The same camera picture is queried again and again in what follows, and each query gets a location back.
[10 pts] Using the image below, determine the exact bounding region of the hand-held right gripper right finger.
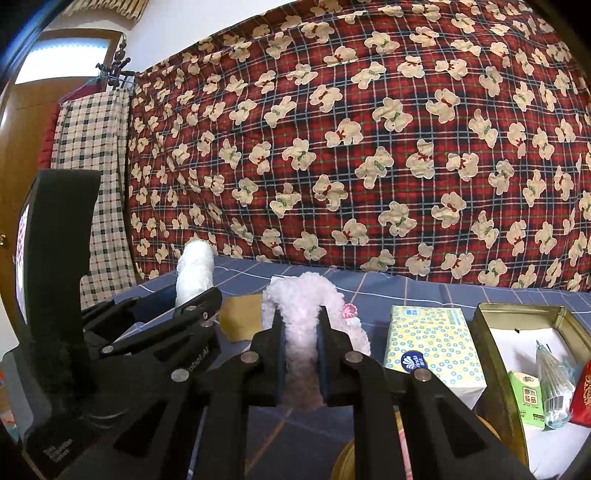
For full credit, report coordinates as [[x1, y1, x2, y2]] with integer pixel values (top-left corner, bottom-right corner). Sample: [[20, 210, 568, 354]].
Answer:
[[318, 307, 539, 480]]

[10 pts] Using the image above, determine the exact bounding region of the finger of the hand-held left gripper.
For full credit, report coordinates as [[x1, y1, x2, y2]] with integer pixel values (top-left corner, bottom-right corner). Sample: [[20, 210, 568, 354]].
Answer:
[[82, 282, 181, 326], [102, 287, 223, 357]]

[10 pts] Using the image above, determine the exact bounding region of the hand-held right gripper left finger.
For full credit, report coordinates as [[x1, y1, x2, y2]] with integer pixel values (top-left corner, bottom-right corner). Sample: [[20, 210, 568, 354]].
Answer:
[[60, 307, 284, 480]]

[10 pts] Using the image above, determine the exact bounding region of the white bandage roll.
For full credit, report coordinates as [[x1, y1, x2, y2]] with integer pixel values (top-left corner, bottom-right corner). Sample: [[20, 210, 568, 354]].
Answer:
[[174, 237, 217, 308]]

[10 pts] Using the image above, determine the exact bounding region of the pale pink fluffy cloth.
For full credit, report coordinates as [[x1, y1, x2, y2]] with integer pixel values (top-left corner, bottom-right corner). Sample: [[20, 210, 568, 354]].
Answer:
[[262, 272, 345, 411]]

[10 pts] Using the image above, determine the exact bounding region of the gold rectangular tin box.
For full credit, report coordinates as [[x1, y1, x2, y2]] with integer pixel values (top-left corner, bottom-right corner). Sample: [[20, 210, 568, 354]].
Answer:
[[471, 302, 591, 480]]

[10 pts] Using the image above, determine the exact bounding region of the small green carton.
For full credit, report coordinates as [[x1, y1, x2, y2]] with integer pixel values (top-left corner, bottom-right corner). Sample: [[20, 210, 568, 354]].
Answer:
[[508, 370, 546, 430]]

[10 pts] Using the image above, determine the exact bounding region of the clear cotton swab pack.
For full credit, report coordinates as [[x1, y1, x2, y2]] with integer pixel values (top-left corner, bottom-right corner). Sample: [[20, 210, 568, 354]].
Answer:
[[536, 340, 578, 428]]

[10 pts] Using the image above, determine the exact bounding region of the red gold drawstring pouch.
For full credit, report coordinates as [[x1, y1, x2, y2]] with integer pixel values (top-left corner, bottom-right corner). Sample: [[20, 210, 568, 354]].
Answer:
[[569, 360, 591, 423]]

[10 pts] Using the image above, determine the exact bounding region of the beige black checkered cloth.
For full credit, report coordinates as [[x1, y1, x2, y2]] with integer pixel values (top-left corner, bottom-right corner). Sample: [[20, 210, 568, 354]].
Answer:
[[50, 88, 139, 310]]

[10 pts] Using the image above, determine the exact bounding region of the blue checked tablecloth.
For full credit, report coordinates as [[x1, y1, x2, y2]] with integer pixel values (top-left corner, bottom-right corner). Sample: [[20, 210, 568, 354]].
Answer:
[[81, 256, 591, 480]]

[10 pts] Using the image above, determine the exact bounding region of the yellow blue tissue pack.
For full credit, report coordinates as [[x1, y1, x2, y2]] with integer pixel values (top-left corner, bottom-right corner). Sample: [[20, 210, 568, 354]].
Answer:
[[383, 305, 488, 409]]

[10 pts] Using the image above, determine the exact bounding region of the brown wooden door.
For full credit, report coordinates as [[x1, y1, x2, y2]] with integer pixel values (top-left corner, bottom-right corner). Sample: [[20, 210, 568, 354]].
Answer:
[[0, 80, 58, 356]]

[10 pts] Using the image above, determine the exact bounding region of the red padded jacket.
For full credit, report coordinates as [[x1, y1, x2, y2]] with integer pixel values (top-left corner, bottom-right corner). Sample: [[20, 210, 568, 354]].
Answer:
[[38, 104, 63, 167]]

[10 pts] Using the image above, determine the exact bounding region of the transom window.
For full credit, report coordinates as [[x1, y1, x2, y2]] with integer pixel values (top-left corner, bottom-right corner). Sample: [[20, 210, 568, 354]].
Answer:
[[14, 37, 116, 85]]

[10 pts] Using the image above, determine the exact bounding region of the dark wooden coat rack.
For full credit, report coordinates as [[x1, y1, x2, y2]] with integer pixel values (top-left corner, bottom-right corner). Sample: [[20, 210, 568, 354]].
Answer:
[[95, 39, 137, 90]]

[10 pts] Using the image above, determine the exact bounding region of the red plaid bear print blanket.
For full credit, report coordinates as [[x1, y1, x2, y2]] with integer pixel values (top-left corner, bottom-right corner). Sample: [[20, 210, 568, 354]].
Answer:
[[127, 0, 591, 292]]

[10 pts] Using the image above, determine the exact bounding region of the beige curtain fringe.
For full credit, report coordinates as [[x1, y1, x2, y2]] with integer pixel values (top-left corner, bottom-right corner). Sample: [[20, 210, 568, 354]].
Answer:
[[69, 0, 141, 21]]

